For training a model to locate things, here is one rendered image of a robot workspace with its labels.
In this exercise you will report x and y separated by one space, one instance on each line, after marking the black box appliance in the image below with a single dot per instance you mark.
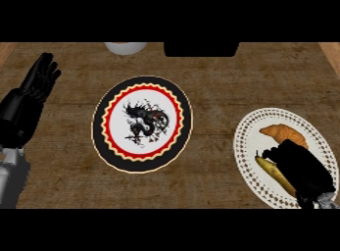
202 49

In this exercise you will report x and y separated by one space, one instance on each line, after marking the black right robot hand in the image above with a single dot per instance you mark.
302 170

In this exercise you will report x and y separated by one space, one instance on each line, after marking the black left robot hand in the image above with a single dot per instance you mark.
18 108

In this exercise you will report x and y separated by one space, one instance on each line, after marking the white oval dotted placemat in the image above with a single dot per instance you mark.
249 140

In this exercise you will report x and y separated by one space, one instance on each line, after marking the white round bowl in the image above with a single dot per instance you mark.
125 47

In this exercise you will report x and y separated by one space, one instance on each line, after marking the orange-brown croissant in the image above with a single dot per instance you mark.
283 132

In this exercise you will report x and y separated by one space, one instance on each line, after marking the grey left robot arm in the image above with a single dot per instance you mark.
1 183

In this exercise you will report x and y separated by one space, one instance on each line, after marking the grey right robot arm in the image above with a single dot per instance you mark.
332 202

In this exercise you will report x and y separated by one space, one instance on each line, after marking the black red dragon plate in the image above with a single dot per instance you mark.
143 124

